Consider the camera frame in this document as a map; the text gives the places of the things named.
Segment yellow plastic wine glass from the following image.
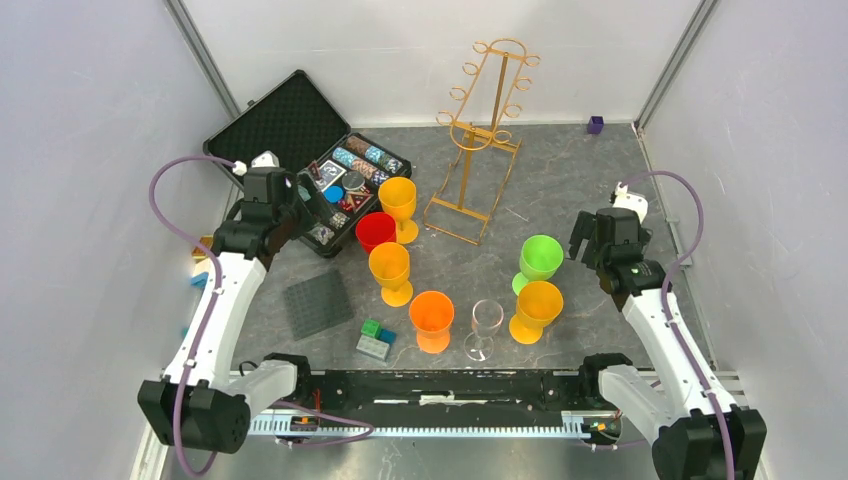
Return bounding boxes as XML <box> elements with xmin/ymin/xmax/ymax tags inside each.
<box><xmin>378</xmin><ymin>176</ymin><xmax>419</xmax><ymax>244</ymax></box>
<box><xmin>368</xmin><ymin>242</ymin><xmax>414</xmax><ymax>308</ymax></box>
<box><xmin>509</xmin><ymin>281</ymin><xmax>565</xmax><ymax>345</ymax></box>

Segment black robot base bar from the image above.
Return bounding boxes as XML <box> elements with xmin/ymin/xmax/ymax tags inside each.
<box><xmin>274</xmin><ymin>369</ymin><xmax>617</xmax><ymax>428</ymax></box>

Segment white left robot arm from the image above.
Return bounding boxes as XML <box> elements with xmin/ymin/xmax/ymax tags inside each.
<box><xmin>137</xmin><ymin>167</ymin><xmax>314</xmax><ymax>454</ymax></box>

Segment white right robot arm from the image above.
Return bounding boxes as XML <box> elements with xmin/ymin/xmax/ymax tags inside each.
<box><xmin>568</xmin><ymin>207</ymin><xmax>767</xmax><ymax>479</ymax></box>

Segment green plastic wine glass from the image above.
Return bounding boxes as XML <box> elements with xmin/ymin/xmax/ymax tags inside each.
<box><xmin>512</xmin><ymin>234</ymin><xmax>564</xmax><ymax>295</ymax></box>

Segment red plastic wine glass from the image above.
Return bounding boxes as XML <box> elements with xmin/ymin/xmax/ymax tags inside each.
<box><xmin>355</xmin><ymin>212</ymin><xmax>397</xmax><ymax>254</ymax></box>

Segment clear wine glass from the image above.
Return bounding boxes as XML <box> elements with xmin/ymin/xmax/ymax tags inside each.
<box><xmin>463</xmin><ymin>299</ymin><xmax>504</xmax><ymax>362</ymax></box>

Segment orange plastic wine glass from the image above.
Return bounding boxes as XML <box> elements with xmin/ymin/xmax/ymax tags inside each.
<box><xmin>409</xmin><ymin>290</ymin><xmax>455</xmax><ymax>354</ymax></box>

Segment black poker chip case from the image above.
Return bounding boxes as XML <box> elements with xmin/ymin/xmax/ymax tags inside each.
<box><xmin>202</xmin><ymin>70</ymin><xmax>412</xmax><ymax>258</ymax></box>

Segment yellow orange toy brick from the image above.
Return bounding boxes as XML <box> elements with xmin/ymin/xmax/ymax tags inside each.
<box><xmin>192</xmin><ymin>235</ymin><xmax>214</xmax><ymax>261</ymax></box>

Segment grey building baseplate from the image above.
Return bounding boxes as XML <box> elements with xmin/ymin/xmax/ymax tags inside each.
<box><xmin>283</xmin><ymin>269</ymin><xmax>354</xmax><ymax>340</ymax></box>

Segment purple cube block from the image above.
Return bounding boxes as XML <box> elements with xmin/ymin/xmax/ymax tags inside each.
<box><xmin>586</xmin><ymin>116</ymin><xmax>605</xmax><ymax>135</ymax></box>

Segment white blue toy brick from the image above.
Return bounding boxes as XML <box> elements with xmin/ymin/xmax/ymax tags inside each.
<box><xmin>190</xmin><ymin>258</ymin><xmax>212</xmax><ymax>288</ymax></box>

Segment green grey blue bricks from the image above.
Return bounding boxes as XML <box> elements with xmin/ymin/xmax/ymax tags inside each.
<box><xmin>355</xmin><ymin>319</ymin><xmax>397</xmax><ymax>362</ymax></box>

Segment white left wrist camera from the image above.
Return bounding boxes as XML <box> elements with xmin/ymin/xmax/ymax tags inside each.
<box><xmin>231</xmin><ymin>151</ymin><xmax>280</xmax><ymax>176</ymax></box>

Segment gold wire wine glass rack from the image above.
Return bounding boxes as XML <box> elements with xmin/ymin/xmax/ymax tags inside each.
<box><xmin>422</xmin><ymin>38</ymin><xmax>540</xmax><ymax>246</ymax></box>

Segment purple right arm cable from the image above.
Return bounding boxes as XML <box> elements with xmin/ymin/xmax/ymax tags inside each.
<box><xmin>582</xmin><ymin>170</ymin><xmax>738</xmax><ymax>480</ymax></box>

